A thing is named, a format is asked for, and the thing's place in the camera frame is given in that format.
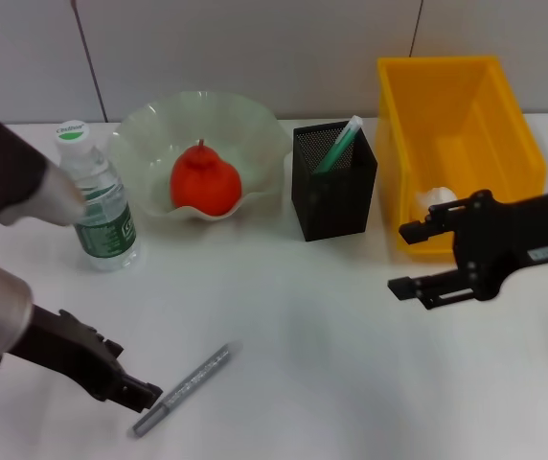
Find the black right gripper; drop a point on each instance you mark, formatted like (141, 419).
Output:
(513, 239)

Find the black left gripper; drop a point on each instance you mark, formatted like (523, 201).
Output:
(68, 350)

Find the silver grey pen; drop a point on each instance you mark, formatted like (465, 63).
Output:
(192, 381)

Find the white paper ball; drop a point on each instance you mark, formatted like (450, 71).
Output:
(439, 195)

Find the mint green pen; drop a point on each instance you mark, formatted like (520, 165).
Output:
(338, 146)

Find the clear water bottle green label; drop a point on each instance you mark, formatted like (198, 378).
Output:
(106, 225)

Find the orange fruit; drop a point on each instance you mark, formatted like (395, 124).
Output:
(204, 184)

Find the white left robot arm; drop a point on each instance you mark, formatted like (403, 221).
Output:
(6, 191)

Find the black mesh pen holder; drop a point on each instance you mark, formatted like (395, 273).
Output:
(334, 201)

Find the yellow plastic bin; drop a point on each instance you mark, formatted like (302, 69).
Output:
(475, 139)

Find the pale green wavy glass bowl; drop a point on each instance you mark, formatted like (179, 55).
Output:
(159, 139)

